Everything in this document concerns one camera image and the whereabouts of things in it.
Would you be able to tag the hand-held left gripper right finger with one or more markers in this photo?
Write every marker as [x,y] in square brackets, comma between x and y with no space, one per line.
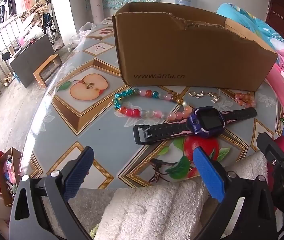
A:
[208,172]

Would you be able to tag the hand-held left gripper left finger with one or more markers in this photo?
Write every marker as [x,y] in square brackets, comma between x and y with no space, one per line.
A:
[79,170]

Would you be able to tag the purple black smart watch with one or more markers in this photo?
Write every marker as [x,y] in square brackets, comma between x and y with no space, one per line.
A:
[204,120]

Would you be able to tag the torn cardboard box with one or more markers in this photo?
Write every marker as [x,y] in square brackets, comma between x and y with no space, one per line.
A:
[182,50]

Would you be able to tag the fruit print tablecloth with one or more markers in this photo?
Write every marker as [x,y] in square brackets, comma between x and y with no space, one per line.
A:
[81,120]

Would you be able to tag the white fleece garment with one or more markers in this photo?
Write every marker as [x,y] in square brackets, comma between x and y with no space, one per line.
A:
[157,212]

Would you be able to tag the brown paper bag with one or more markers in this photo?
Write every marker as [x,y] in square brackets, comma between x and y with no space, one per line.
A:
[3,180]

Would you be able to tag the wooden stool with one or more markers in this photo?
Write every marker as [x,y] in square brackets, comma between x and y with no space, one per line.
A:
[44,67]

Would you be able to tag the beige shoes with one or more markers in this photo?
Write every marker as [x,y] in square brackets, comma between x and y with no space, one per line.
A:
[8,81]

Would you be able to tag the dark grey cabinet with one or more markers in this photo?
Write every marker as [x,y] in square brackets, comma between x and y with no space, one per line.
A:
[29,62]

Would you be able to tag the white hook rack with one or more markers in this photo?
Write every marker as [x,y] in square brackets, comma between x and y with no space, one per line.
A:
[280,17]

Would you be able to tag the blue printed quilt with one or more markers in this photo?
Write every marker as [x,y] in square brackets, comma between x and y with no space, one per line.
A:
[254,22]

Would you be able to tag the dark red door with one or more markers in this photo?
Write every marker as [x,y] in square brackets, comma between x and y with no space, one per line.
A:
[280,10]

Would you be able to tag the clear plastic bag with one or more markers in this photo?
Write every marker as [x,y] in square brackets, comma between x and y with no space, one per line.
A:
[84,33]

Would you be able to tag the wheelchair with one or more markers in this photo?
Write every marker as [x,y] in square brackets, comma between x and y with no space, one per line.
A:
[49,27]

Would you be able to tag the pile of beige clothes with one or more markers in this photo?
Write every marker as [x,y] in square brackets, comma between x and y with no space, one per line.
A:
[36,10]

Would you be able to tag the pink paper roll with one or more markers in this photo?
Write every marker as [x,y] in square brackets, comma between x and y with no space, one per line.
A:
[96,5]

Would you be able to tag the dark hanging jacket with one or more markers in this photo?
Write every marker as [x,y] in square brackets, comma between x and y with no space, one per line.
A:
[8,3]

